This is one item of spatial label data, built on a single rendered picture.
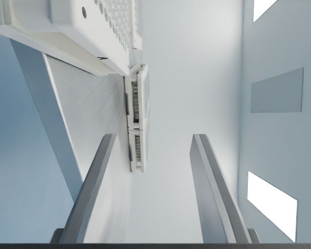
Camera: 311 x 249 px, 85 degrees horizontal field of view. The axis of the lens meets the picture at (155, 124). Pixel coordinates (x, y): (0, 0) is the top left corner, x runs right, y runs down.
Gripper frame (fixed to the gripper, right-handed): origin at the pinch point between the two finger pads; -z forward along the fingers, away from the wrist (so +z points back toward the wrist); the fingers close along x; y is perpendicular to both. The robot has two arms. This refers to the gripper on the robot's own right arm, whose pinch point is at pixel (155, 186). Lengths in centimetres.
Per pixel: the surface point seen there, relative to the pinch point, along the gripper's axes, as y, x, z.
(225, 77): 153, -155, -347
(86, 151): 16.0, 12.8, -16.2
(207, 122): 231, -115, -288
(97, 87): 9.8, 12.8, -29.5
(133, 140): 49, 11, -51
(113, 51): -1.0, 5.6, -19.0
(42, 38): -4.1, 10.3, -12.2
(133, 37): 2.8, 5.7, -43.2
